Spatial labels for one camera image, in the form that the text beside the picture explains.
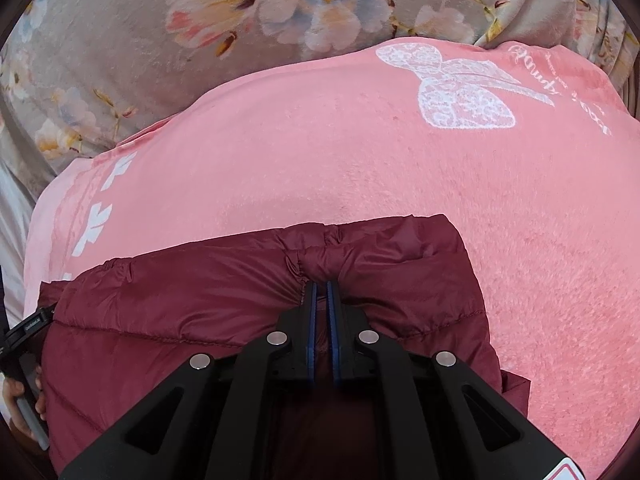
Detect pink printed blanket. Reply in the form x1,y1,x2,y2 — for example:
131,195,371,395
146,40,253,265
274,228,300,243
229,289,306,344
22,35,640,480

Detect grey floral bedding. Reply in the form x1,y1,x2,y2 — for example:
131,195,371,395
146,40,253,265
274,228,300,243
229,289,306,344
0,0,640,201

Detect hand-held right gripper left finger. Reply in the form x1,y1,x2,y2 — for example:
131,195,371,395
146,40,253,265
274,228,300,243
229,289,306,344
60,280,319,480

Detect maroon puffer jacket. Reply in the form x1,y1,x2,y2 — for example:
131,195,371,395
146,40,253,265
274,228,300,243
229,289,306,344
37,214,532,480

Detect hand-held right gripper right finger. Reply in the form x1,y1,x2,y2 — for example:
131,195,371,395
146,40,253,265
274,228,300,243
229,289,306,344
326,280,573,480

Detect person's left hand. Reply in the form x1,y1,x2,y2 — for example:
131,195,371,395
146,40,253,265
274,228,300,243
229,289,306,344
0,366,48,438

